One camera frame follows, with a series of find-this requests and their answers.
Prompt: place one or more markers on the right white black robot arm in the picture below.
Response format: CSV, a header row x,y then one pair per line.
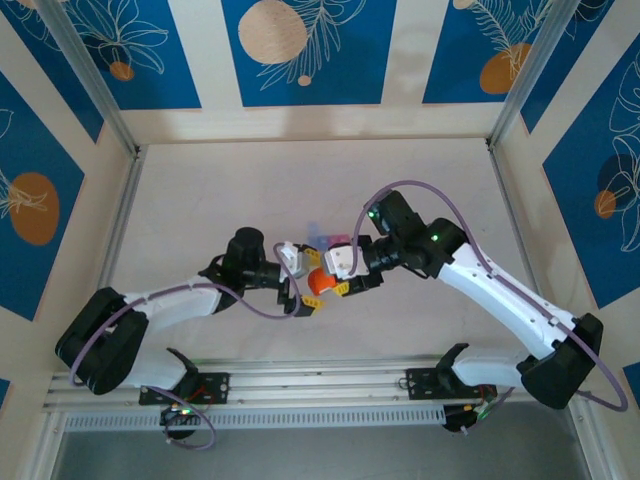
x,y
500,295

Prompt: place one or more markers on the aluminium corner post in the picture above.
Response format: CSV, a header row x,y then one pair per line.
x,y
528,75
93,75

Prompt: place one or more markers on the aluminium table side rail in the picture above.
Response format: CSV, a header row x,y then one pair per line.
x,y
502,175
114,240

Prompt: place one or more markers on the black controller board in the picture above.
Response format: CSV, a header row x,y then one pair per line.
x,y
180,415
462,420

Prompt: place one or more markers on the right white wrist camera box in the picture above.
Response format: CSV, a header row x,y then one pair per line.
x,y
340,262

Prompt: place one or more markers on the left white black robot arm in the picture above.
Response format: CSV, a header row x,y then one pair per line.
x,y
170,305

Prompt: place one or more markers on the orange pill bottle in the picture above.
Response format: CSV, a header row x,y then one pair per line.
x,y
317,284

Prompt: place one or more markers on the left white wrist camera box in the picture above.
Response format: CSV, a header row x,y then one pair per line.
x,y
290,255

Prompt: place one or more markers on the blue pink pill organizer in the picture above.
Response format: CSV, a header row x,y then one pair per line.
x,y
325,241

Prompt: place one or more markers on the aluminium profile beam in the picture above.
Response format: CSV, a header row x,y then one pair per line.
x,y
320,385

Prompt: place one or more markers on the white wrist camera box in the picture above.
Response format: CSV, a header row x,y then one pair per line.
x,y
340,262
290,255

